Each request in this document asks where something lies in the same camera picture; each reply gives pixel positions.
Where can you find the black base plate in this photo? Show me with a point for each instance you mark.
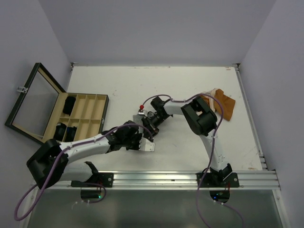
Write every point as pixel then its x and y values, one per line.
pixel 218 179
pixel 102 178

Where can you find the glass box lid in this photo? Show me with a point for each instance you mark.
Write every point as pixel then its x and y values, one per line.
pixel 32 111

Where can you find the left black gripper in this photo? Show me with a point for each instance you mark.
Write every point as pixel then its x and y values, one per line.
pixel 138 137

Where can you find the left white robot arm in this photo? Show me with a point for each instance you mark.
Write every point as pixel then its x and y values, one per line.
pixel 54 161

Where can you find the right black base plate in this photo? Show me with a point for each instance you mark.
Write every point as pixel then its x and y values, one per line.
pixel 218 179

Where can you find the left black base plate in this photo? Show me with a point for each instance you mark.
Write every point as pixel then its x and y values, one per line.
pixel 102 178

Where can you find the aluminium mounting rail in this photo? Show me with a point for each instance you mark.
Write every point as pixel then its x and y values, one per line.
pixel 187 180

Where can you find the wooden compartment organizer box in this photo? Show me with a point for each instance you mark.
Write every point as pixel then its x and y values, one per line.
pixel 87 116

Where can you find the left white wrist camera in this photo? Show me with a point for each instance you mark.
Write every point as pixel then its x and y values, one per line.
pixel 146 146

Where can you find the grey striped underwear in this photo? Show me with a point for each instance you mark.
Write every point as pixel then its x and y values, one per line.
pixel 138 119

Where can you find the orange underwear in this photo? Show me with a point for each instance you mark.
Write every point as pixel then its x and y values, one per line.
pixel 226 102

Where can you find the rolled black underwear in box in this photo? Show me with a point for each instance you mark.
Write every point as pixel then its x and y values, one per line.
pixel 60 131

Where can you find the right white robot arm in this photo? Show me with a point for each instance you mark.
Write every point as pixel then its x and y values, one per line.
pixel 204 123

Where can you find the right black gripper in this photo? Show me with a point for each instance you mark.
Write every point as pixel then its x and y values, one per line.
pixel 149 124

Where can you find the white wall latch clip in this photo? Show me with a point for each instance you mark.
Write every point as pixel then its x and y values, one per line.
pixel 22 89

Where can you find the black underwear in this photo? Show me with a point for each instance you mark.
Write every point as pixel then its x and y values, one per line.
pixel 69 104
pixel 70 134
pixel 60 131

